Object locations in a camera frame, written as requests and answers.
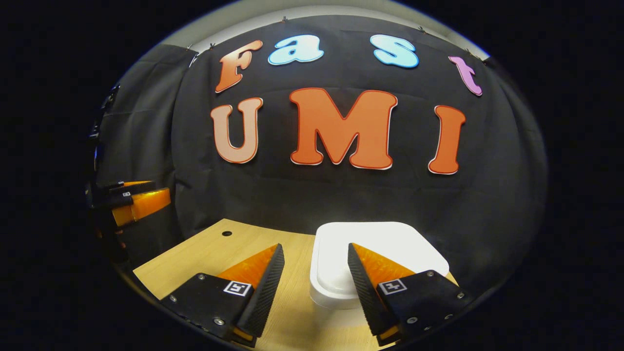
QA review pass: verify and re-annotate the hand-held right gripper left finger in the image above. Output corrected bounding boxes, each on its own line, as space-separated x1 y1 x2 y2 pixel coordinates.
161 243 286 348

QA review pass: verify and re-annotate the wooden desktop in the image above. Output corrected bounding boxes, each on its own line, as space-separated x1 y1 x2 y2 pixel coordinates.
133 218 459 351

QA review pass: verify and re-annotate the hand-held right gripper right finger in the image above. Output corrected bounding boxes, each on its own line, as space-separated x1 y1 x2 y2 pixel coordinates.
347 242 473 347

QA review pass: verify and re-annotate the black backdrop cloth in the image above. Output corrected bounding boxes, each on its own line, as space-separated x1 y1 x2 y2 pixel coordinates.
88 15 549 298

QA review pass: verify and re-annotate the white desktop garbage bin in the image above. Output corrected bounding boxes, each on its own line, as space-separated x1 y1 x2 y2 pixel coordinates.
309 222 450 310

